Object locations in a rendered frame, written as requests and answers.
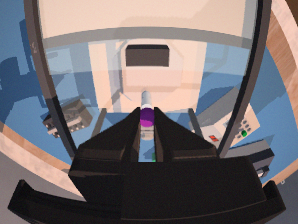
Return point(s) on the blue bench mat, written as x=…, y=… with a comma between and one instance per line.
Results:
x=23, y=107

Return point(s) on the cream block with round holes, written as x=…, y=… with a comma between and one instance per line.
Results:
x=249, y=117

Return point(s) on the black block with grey bar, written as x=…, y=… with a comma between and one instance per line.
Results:
x=49, y=124

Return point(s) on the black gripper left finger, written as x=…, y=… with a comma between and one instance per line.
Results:
x=119, y=141

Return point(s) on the white tube with violet cap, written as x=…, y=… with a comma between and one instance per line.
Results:
x=146, y=112

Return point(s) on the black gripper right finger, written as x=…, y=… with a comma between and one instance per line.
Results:
x=179, y=143

